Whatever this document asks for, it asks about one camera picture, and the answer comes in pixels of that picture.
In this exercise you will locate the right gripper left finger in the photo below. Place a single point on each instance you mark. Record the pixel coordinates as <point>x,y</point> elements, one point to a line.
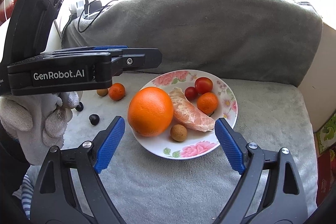
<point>55,199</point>

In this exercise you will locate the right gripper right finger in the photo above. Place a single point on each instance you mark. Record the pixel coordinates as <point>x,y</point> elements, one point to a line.
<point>283,199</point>

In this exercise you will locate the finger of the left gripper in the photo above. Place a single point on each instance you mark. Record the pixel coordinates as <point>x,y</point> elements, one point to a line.
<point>134,59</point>
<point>89,49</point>

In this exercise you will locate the red tomato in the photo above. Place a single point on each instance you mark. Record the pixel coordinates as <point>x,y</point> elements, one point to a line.
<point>203,85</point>

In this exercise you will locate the brown longan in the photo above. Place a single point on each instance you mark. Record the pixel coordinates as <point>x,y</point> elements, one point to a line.
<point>102,92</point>
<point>178,133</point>

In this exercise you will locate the white gloved left hand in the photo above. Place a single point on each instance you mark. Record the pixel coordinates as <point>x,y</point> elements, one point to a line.
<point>38,122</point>

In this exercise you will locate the small tangerine on sofa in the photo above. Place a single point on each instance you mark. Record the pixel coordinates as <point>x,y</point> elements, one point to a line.
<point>117,92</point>

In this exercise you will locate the black power adapter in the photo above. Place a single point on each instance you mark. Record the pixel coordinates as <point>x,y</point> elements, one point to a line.
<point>94,6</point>

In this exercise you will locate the white power strip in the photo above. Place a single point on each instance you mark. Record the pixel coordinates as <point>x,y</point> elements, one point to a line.
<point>77,8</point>

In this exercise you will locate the dark grape upper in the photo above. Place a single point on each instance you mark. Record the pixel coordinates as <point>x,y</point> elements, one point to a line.
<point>79,107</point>

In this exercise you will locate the dark grape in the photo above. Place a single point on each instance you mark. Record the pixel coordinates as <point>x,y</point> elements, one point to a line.
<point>79,107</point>
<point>94,119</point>

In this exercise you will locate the large orange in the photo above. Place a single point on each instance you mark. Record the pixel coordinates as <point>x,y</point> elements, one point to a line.
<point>150,112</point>

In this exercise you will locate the dark grape lower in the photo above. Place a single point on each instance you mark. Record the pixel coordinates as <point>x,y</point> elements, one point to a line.
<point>94,119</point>

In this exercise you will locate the small cherry tomato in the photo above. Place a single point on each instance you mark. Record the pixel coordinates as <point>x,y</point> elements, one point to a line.
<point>191,93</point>

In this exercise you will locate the peeled pomelo segment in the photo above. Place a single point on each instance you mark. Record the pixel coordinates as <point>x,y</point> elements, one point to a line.
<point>189,115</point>

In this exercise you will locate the grey sofa seat cover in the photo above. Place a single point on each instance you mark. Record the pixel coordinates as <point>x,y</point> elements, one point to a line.
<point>148,189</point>

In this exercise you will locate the floral white plate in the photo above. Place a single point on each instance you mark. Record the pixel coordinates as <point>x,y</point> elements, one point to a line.
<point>197,143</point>

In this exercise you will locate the small tangerine on plate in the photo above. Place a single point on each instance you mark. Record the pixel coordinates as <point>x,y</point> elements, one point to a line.
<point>207,103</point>

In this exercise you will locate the grey sofa back cushion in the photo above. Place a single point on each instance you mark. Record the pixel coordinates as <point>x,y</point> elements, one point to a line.
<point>258,40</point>

